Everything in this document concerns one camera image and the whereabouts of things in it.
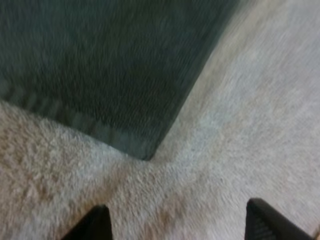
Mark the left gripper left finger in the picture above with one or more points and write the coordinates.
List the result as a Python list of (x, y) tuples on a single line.
[(93, 226)]

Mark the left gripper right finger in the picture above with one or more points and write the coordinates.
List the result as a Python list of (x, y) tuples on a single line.
[(265, 222)]

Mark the grey-green towel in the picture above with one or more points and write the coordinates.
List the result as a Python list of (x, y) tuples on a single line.
[(105, 70)]

